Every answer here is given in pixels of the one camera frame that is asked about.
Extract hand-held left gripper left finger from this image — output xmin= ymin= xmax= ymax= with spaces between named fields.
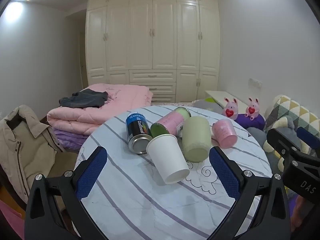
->
xmin=24 ymin=146 xmax=110 ymax=240

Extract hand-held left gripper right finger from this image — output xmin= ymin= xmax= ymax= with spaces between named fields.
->
xmin=207 ymin=146 xmax=292 ymax=240

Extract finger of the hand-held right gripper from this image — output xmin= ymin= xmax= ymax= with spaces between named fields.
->
xmin=266 ymin=128 xmax=304 ymax=161
xmin=297 ymin=127 xmax=320 ymax=158

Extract white paper cup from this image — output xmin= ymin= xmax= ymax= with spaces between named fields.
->
xmin=146 ymin=134 xmax=190 ymax=183

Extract pale green cup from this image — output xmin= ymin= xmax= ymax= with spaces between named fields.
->
xmin=182 ymin=116 xmax=212 ymax=162

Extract pink and green cup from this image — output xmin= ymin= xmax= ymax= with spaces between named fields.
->
xmin=150 ymin=107 xmax=192 ymax=138

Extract grey and cream plush toy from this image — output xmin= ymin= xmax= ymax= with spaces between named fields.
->
xmin=262 ymin=116 xmax=318 ymax=173

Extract purple cushion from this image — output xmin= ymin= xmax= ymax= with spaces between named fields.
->
xmin=235 ymin=114 xmax=265 ymax=130

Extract patterned triangle pillow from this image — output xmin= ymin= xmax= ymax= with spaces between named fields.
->
xmin=264 ymin=95 xmax=320 ymax=132

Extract pink bunny plush toy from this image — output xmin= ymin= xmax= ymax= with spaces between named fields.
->
xmin=223 ymin=97 xmax=239 ymax=120
xmin=244 ymin=97 xmax=261 ymax=119

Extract purple blanket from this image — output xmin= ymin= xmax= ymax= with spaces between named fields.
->
xmin=52 ymin=126 xmax=92 ymax=153

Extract pink quilt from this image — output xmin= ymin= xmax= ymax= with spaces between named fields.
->
xmin=47 ymin=84 xmax=153 ymax=137

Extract blue and black can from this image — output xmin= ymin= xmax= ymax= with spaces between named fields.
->
xmin=126 ymin=112 xmax=153 ymax=155

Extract white low table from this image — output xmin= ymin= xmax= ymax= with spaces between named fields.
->
xmin=205 ymin=90 xmax=250 ymax=111

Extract beige jacket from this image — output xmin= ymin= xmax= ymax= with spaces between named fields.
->
xmin=0 ymin=105 xmax=67 ymax=203

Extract dark grey garment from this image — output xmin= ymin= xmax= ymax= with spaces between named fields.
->
xmin=59 ymin=91 xmax=109 ymax=109

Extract pink cloth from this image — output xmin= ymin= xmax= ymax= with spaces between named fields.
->
xmin=0 ymin=200 xmax=25 ymax=240

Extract cream wardrobe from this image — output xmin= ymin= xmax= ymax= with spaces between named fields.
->
xmin=85 ymin=0 xmax=221 ymax=105

